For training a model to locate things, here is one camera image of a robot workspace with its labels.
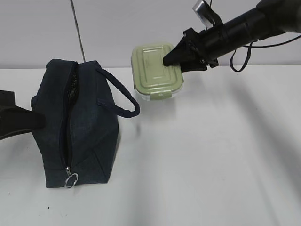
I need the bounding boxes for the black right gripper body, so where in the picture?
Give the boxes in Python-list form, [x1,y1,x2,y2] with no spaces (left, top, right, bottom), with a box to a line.
[183,22,235,68]

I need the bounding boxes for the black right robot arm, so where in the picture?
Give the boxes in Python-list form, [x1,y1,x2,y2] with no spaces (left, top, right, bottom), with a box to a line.
[163,0,301,72]

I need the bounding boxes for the green lid glass food container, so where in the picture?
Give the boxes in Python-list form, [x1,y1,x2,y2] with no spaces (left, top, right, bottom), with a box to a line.
[131,42,184,101]

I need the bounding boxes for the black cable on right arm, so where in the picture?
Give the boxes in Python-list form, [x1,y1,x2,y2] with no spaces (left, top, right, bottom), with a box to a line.
[230,34,301,73]

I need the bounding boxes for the dark blue fabric lunch bag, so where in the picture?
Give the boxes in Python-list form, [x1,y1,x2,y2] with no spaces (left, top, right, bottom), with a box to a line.
[31,59,140,188]

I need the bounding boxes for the metal zipper pull ring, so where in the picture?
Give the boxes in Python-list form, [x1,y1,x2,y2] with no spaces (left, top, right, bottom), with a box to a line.
[64,166,79,189]

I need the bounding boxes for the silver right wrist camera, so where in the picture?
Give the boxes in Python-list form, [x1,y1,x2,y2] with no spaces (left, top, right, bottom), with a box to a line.
[192,0,214,28]

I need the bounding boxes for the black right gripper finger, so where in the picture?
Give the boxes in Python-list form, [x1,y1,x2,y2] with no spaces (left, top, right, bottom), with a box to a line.
[163,36,202,66]
[180,61,207,73]

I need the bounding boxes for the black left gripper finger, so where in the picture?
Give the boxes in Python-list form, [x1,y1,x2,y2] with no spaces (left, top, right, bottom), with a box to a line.
[0,106,47,140]
[0,90,16,118]

